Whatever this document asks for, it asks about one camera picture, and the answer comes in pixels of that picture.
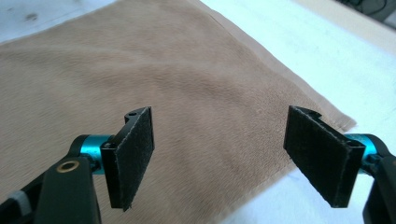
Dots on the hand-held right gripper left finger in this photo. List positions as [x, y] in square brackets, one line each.
[130, 161]

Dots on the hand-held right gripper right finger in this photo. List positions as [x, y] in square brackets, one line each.
[323, 161]

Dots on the brown towel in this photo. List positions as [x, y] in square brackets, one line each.
[202, 93]

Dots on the white grid mat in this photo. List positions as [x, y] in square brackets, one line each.
[311, 46]

